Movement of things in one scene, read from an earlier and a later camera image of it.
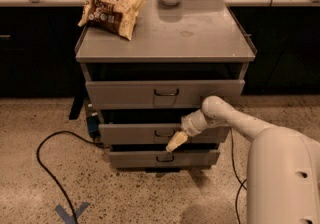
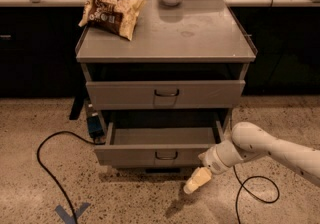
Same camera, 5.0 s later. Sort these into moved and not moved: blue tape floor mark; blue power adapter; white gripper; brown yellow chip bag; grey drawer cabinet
Moved: white gripper
Not moved: brown yellow chip bag; grey drawer cabinet; blue tape floor mark; blue power adapter
